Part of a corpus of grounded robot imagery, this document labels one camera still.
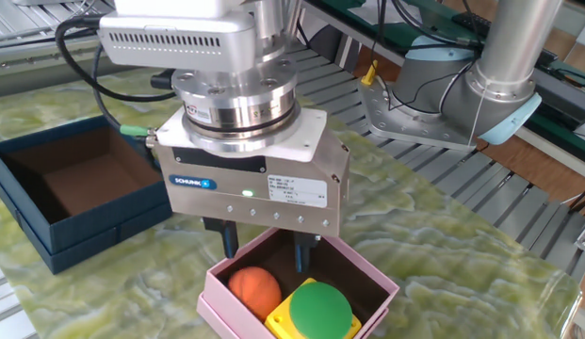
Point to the silver Schunk gripper body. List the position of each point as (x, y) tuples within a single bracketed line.
[(245, 188)]

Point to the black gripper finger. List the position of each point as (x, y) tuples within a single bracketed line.
[(301, 252), (228, 240)]

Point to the orange toy basketball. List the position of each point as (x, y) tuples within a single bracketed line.
[(254, 292)]

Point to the yellow box with green button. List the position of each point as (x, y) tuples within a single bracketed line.
[(320, 313)]

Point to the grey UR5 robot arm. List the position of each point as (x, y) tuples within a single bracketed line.
[(216, 42)]

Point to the pink cardboard box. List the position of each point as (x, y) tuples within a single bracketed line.
[(216, 292)]

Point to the dark blue cardboard box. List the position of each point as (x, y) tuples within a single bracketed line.
[(103, 228)]

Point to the green marble pattern sheet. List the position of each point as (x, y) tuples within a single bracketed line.
[(438, 235)]

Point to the small yellow plastic clip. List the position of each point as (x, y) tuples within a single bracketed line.
[(369, 73)]

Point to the black power strip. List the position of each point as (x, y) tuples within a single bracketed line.
[(476, 22)]

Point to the green workbench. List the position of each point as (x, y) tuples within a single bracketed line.
[(570, 136)]

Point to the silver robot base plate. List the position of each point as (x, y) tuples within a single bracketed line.
[(386, 117)]

